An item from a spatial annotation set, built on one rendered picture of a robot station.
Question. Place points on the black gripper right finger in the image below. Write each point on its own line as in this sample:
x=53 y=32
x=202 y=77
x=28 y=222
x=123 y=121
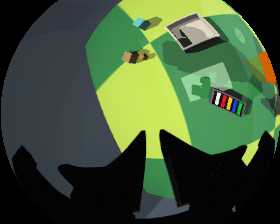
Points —
x=189 y=169

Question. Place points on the teal cube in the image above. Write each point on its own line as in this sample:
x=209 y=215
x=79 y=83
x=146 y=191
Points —
x=141 y=23

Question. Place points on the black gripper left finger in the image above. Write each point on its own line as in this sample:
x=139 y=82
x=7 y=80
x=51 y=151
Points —
x=122 y=178

